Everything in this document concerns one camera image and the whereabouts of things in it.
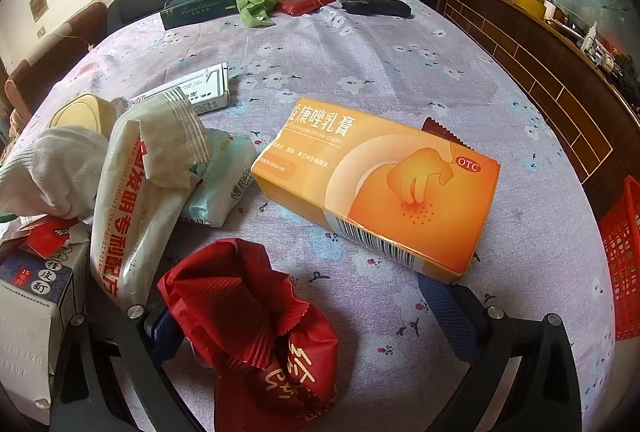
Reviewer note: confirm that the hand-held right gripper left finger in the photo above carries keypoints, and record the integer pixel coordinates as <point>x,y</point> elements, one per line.
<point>167,334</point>

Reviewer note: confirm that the white sachet with red print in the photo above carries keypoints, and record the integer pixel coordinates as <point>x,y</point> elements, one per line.
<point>130,212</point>

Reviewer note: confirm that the red snack packet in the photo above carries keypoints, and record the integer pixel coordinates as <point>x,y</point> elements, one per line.
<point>240,312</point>

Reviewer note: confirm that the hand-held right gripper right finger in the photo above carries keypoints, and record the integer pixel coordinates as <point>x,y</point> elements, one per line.
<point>447,312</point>

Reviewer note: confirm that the pale green tissue pack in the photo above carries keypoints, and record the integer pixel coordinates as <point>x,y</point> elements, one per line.
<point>220,182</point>

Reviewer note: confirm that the black toy pistol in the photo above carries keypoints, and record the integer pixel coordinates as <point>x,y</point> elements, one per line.
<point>375,5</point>

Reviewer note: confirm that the white dropper bottle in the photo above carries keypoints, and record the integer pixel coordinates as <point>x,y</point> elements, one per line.
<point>590,37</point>

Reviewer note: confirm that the red plastic basket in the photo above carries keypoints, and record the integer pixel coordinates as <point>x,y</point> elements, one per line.
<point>622,252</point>

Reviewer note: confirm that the red white small box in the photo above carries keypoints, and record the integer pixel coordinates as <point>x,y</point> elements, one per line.
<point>47,239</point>

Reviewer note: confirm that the brown armchair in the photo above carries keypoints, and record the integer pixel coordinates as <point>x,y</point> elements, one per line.
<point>55,42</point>

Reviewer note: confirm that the wooden brick-pattern cabinet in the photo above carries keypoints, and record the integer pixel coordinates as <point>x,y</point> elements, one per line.
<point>550,77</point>

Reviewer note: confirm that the white knitted sock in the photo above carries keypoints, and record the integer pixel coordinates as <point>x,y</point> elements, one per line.
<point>50,167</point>

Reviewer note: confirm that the small wall picture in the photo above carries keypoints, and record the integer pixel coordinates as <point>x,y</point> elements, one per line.
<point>38,6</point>

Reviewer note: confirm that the yellow plastic container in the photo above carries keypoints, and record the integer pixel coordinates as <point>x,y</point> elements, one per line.
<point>80,114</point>

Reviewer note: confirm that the orange medicine box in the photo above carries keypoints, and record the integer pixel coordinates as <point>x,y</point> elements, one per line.
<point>390,182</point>

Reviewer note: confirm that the red pouch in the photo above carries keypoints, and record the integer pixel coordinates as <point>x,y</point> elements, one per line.
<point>300,3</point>

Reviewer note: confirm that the yellow box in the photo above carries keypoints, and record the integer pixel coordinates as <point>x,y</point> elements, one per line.
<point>530,3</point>

